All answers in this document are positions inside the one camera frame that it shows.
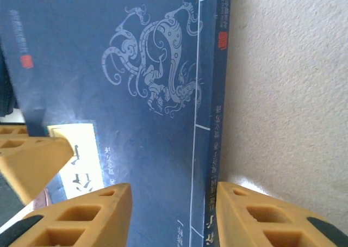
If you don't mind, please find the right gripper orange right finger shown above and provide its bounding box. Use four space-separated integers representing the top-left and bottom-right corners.
216 181 348 247

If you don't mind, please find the navy blue dragon print book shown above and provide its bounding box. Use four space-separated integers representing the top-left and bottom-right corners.
0 0 232 247

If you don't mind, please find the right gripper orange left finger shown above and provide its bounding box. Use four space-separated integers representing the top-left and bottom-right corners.
0 183 133 247

